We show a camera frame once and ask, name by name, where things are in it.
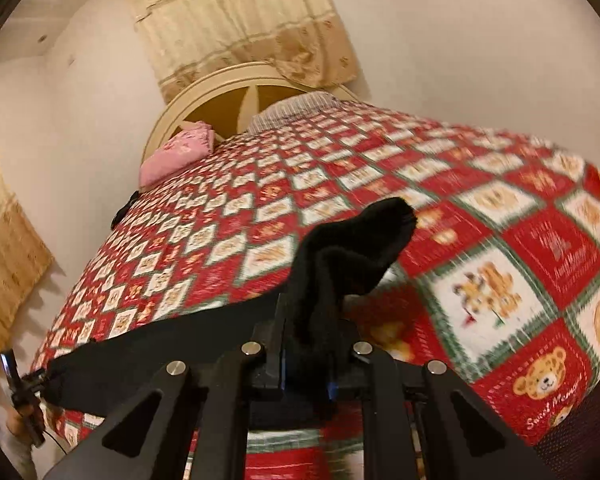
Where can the cream wooden headboard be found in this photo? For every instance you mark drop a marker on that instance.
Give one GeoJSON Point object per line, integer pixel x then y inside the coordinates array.
{"type": "Point", "coordinates": [215, 97]}

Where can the person's left hand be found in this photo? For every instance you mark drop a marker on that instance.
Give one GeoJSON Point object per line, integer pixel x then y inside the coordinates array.
{"type": "Point", "coordinates": [16, 422]}

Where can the dark bed base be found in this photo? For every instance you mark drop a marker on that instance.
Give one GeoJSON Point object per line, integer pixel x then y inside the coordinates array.
{"type": "Point", "coordinates": [580, 445]}

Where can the person's left forearm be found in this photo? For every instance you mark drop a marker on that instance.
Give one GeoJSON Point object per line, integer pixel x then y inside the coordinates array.
{"type": "Point", "coordinates": [22, 455]}

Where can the bed with red patterned sheet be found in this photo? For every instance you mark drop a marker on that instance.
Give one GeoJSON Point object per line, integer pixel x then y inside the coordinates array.
{"type": "Point", "coordinates": [330, 175]}

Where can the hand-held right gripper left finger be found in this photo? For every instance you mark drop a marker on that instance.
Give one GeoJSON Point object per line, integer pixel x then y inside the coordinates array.
{"type": "Point", "coordinates": [270, 360]}

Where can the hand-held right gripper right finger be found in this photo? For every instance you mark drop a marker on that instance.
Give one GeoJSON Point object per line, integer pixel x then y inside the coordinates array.
{"type": "Point", "coordinates": [352, 370]}

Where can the black pants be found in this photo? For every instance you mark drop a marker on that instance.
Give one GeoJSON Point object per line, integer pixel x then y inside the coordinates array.
{"type": "Point", "coordinates": [330, 270]}

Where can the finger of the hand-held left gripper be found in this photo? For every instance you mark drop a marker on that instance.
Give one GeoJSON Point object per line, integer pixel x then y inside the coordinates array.
{"type": "Point", "coordinates": [7, 372]}

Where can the pink pillow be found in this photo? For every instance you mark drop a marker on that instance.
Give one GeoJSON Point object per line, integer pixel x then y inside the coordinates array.
{"type": "Point", "coordinates": [177, 155]}

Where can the striped pillow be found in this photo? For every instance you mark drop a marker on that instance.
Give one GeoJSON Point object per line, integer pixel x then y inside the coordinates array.
{"type": "Point", "coordinates": [290, 110]}

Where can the dark cloth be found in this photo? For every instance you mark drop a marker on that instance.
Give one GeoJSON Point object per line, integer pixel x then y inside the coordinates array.
{"type": "Point", "coordinates": [125, 210]}

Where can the beige floral curtain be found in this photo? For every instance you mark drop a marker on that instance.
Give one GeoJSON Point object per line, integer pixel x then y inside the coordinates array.
{"type": "Point", "coordinates": [240, 25]}
{"type": "Point", "coordinates": [5, 270]}

